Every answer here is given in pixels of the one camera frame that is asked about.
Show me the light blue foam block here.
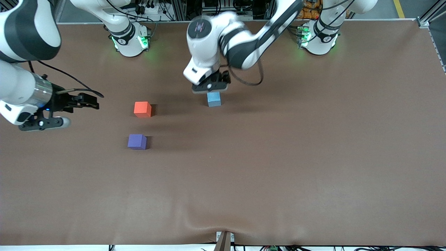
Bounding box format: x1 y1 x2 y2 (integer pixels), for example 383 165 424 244
207 91 222 107

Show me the orange foam block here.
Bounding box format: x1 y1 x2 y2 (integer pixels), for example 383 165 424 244
134 101 152 118

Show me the purple foam block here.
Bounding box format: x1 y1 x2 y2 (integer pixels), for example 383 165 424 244
128 134 147 150

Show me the white power strip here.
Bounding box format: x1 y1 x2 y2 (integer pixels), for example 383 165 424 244
134 3 160 15

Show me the brown table cover mat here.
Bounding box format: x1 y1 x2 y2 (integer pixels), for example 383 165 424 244
0 21 446 246

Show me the pile of orange bags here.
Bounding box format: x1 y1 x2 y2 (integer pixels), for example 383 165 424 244
301 0 323 20

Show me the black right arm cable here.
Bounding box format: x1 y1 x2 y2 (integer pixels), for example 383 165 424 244
29 60 105 99

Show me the metal table clamp bracket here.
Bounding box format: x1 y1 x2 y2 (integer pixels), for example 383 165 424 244
215 231 235 251

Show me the aluminium frame extrusion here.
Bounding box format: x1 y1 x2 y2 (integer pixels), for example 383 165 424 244
416 0 446 29

